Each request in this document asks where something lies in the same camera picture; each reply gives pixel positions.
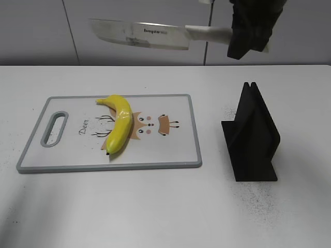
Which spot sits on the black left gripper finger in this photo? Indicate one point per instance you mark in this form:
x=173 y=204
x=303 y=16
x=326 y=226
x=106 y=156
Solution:
x=243 y=36

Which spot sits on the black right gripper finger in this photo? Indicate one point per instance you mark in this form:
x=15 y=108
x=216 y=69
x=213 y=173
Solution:
x=263 y=32

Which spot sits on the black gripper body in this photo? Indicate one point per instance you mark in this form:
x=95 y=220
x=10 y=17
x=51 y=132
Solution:
x=258 y=10

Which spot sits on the white-handled kitchen knife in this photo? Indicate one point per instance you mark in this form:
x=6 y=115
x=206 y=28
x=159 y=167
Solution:
x=157 y=36

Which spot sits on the yellow plastic banana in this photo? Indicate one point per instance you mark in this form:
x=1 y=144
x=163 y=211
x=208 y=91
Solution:
x=123 y=122

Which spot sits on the black knife stand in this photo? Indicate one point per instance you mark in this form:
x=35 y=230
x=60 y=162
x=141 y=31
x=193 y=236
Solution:
x=252 y=138

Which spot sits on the white grey-rimmed cutting board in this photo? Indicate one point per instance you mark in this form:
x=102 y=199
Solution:
x=70 y=136

